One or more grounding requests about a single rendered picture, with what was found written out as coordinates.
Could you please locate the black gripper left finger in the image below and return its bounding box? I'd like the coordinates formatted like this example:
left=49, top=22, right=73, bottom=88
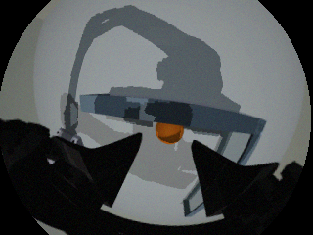
left=52, top=132, right=142, bottom=208

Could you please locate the clear l-shaped low wall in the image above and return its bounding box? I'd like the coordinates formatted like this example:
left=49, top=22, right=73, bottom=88
left=93, top=94, right=250, bottom=215

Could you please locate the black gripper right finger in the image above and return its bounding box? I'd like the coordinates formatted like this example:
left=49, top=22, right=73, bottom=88
left=191, top=140, right=281, bottom=218

